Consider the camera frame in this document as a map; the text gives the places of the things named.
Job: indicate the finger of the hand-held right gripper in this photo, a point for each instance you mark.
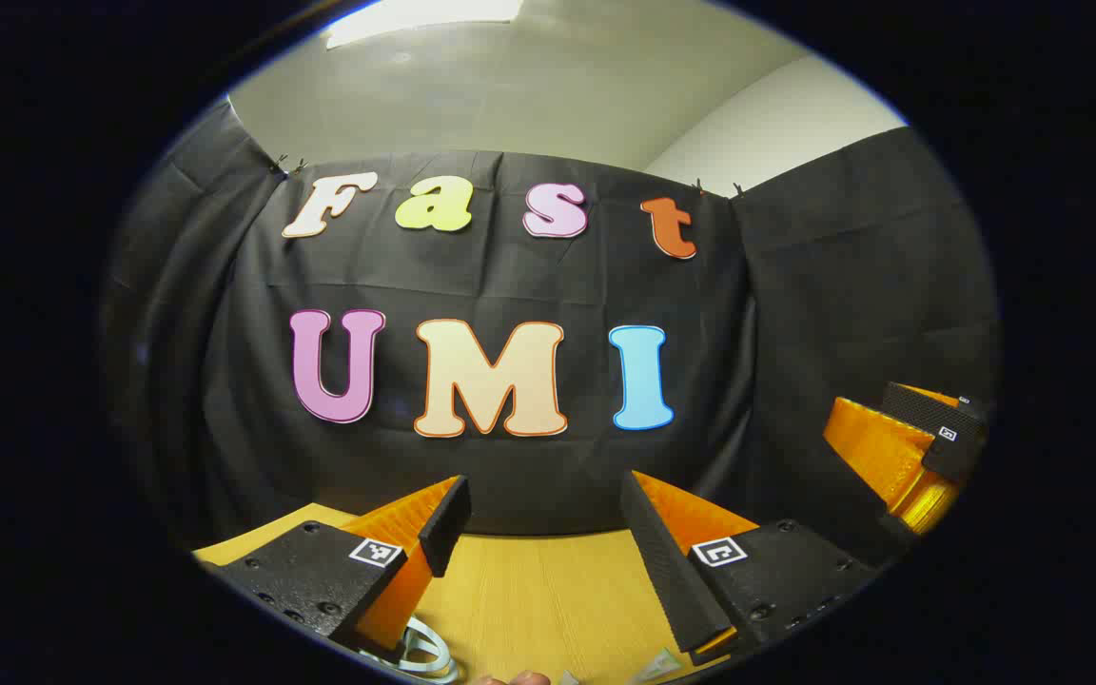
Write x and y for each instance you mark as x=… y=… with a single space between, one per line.
x=933 y=404
x=929 y=499

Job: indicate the ceiling light panel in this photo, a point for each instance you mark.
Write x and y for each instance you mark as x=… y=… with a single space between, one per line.
x=415 y=17

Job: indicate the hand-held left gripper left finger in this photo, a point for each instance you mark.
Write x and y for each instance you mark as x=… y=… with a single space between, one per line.
x=445 y=523

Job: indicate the light blue suitcase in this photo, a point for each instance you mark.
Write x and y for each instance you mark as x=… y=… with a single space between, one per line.
x=434 y=645

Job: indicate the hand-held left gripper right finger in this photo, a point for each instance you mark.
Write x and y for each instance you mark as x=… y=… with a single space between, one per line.
x=662 y=561

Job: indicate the green and white tube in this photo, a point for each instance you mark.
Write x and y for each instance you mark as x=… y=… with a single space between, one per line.
x=659 y=666

